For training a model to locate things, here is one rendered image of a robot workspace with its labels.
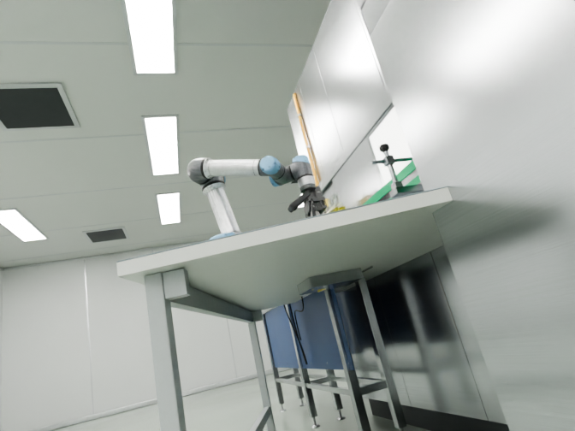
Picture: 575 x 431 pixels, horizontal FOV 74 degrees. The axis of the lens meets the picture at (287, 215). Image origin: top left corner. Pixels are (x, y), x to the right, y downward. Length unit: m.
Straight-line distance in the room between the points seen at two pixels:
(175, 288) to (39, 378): 7.02
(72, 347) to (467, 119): 7.39
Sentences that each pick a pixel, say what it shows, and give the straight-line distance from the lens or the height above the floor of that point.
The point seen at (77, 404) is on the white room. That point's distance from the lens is 7.73.
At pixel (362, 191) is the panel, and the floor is 1.11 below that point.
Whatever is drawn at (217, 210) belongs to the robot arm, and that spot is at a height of 1.15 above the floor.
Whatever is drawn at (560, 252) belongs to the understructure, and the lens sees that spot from 0.76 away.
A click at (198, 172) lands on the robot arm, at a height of 1.30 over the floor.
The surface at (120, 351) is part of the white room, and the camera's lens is 7.62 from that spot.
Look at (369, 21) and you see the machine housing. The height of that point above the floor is 1.27.
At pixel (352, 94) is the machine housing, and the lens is 2.06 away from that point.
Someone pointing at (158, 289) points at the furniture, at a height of 0.68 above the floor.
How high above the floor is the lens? 0.51
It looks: 18 degrees up
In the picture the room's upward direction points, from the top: 13 degrees counter-clockwise
